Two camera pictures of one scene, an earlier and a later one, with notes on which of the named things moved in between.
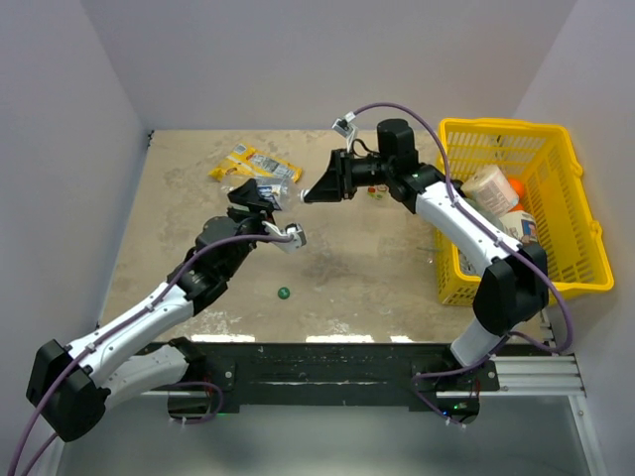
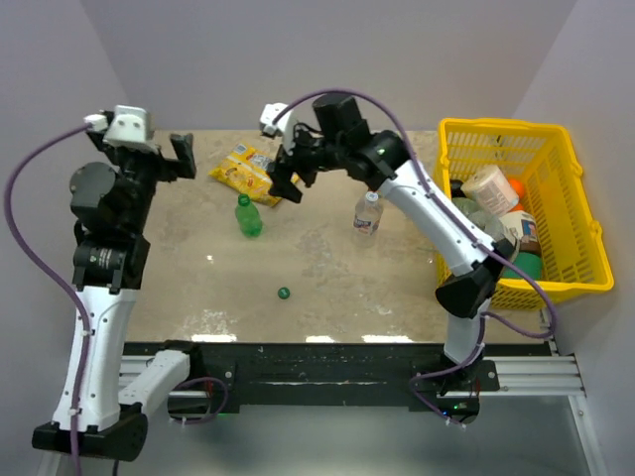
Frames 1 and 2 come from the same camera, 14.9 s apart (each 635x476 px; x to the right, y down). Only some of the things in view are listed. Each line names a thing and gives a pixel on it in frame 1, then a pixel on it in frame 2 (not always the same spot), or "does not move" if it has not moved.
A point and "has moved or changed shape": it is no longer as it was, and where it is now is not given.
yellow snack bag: [244, 162] does not move
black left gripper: [249, 194] -> [168, 166]
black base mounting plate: [321, 373] does not move
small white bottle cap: [303, 193] has moved or changed shape
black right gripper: [329, 187] -> [282, 183]
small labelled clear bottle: [281, 192] -> [367, 220]
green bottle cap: [283, 293] does not move
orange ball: [518, 186] does not move
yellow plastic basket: [547, 160] does not move
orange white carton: [519, 223] does not move
